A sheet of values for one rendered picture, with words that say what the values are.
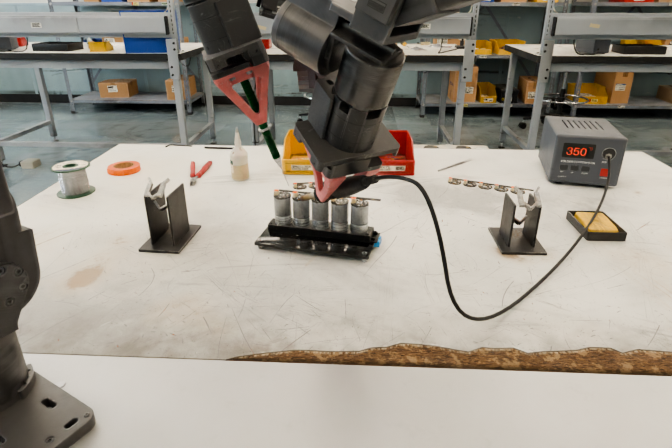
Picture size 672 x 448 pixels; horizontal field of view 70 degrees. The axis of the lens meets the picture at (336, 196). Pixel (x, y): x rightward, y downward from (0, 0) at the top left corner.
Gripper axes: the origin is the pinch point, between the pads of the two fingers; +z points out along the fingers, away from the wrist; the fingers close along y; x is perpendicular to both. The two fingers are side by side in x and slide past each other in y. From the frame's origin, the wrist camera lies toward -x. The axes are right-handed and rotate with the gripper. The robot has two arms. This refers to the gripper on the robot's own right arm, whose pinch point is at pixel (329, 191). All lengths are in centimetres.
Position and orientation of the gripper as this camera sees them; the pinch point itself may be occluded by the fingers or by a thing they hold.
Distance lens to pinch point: 57.8
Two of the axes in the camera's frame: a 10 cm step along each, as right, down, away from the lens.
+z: -2.3, 6.6, 7.1
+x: 4.6, 7.2, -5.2
